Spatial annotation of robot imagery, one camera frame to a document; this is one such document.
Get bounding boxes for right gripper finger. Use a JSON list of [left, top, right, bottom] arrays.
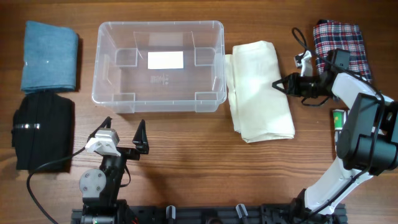
[[272, 75, 291, 86], [272, 83, 288, 95]]

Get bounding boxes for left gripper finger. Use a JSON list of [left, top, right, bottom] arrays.
[[132, 119, 149, 154], [87, 116, 113, 142]]

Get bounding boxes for cream cloth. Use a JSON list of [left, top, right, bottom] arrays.
[[225, 40, 295, 143]]

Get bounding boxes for white printed cloth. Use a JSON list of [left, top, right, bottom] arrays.
[[333, 109, 349, 152]]

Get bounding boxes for plaid cloth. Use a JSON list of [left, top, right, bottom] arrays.
[[313, 20, 372, 81]]

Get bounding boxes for clear plastic storage container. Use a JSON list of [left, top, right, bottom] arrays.
[[91, 21, 227, 114]]

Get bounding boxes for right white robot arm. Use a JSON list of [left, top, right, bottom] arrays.
[[272, 49, 397, 223]]

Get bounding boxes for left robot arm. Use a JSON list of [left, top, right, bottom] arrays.
[[71, 117, 149, 224]]

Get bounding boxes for folded black cloth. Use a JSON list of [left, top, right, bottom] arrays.
[[11, 92, 75, 170]]

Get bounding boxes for folded blue denim cloth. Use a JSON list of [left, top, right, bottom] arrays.
[[21, 21, 78, 94]]

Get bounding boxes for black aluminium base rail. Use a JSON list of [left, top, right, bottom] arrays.
[[70, 203, 348, 224]]

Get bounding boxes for left black camera cable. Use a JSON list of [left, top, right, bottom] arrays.
[[25, 146, 87, 224]]

